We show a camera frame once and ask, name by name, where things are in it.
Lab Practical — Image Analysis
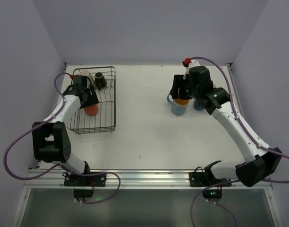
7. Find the dark blue mug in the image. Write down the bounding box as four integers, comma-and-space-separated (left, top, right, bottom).
193, 100, 204, 111

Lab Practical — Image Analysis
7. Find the aluminium mounting rail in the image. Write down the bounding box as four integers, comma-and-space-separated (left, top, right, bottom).
24, 169, 274, 190

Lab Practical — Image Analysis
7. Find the black wire dish rack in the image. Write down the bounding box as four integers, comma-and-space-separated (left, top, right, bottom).
67, 66, 116, 135

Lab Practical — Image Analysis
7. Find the light blue handled cup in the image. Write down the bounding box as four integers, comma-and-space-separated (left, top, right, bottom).
167, 94, 189, 116

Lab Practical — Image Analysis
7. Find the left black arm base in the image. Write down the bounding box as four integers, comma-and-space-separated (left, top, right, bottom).
62, 172, 107, 201

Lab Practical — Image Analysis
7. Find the beige cup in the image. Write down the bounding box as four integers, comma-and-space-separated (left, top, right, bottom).
80, 70, 95, 88

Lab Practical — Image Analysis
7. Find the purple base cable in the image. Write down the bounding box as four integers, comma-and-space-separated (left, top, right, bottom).
190, 179, 241, 227
75, 172, 122, 204

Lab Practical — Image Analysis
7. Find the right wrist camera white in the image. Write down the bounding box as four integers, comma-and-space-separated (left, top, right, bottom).
182, 58, 201, 79

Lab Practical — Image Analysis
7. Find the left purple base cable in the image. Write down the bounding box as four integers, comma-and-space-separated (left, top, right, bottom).
75, 172, 122, 204

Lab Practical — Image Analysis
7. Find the orange mug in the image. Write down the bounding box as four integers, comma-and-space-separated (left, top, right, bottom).
84, 104, 99, 116

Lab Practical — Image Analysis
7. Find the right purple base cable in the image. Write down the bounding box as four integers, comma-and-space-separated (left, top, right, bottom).
190, 179, 241, 227

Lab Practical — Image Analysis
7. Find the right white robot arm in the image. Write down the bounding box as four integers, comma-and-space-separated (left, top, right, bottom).
170, 66, 282, 187

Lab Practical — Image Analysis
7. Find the black cup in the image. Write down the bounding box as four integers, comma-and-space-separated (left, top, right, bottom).
94, 72, 106, 90

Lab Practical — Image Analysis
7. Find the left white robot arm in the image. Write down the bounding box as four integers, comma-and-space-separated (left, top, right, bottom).
32, 75, 99, 175

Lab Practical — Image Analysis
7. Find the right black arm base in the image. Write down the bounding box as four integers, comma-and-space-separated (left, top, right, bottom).
189, 166, 232, 202

